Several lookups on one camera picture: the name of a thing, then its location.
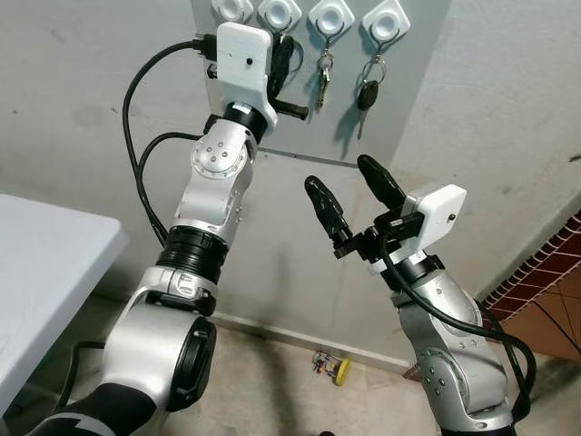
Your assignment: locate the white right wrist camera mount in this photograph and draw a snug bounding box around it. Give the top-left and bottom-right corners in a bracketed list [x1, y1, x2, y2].
[399, 184, 468, 260]

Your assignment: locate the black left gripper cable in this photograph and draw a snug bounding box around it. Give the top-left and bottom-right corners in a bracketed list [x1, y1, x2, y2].
[136, 132, 202, 242]

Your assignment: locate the grey key hook board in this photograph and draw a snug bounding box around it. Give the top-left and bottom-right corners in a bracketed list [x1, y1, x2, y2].
[189, 0, 452, 169]

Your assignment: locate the white plastic square table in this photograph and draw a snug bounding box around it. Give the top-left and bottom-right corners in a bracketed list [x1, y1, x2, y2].
[0, 193, 130, 414]

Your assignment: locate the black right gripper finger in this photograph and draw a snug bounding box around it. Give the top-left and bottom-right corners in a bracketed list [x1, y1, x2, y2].
[304, 175, 353, 251]
[357, 154, 408, 210]

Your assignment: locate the small silver key bunch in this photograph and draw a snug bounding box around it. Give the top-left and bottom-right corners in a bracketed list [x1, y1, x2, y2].
[313, 50, 335, 112]

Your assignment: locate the black car key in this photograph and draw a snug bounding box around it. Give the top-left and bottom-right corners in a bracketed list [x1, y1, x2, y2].
[354, 54, 387, 142]

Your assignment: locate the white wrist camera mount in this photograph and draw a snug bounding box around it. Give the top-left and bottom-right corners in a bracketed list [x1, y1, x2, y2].
[399, 184, 468, 260]
[205, 23, 278, 128]

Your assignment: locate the white plastic wall hook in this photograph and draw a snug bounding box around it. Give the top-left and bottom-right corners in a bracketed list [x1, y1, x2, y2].
[308, 0, 355, 39]
[361, 0, 411, 45]
[257, 0, 303, 33]
[212, 0, 255, 25]

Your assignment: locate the black left wrist camera cable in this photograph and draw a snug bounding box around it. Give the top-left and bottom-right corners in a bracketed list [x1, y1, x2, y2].
[122, 35, 219, 246]

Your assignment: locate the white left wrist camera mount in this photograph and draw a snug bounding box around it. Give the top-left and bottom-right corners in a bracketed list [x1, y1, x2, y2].
[205, 23, 278, 128]

